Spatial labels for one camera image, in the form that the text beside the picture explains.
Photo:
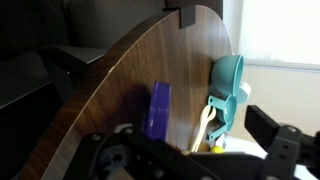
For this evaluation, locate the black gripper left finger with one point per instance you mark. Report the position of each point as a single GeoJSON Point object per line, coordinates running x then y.
{"type": "Point", "coordinates": [94, 155]}

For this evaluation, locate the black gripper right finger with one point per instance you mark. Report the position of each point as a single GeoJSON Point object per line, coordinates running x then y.
{"type": "Point", "coordinates": [263, 126]}

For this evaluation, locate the purple plastic lid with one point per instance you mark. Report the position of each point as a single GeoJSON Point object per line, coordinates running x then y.
{"type": "Point", "coordinates": [156, 111]}

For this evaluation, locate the white measuring cup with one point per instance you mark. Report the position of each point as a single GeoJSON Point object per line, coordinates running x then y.
{"type": "Point", "coordinates": [244, 91]}

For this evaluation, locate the medium teal measuring cup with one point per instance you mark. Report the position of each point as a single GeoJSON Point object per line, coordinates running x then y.
{"type": "Point", "coordinates": [226, 106]}

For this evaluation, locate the small teal measuring cup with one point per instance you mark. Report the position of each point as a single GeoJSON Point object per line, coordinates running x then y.
{"type": "Point", "coordinates": [221, 129]}

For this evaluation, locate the yellow bowl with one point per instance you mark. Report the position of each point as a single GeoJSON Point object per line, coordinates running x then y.
{"type": "Point", "coordinates": [217, 149]}

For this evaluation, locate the cream wooden spoon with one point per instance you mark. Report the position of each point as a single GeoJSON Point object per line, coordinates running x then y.
{"type": "Point", "coordinates": [203, 128]}

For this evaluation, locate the large teal measuring cup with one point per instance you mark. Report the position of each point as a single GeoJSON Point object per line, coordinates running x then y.
{"type": "Point", "coordinates": [226, 75]}

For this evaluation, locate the dark chair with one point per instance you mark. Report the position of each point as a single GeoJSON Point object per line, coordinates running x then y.
{"type": "Point", "coordinates": [50, 73]}

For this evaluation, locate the wide white roller blind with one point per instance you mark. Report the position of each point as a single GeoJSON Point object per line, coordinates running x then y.
{"type": "Point", "coordinates": [280, 30]}

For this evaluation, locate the black table clamp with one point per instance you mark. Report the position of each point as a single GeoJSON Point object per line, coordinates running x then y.
{"type": "Point", "coordinates": [187, 16]}

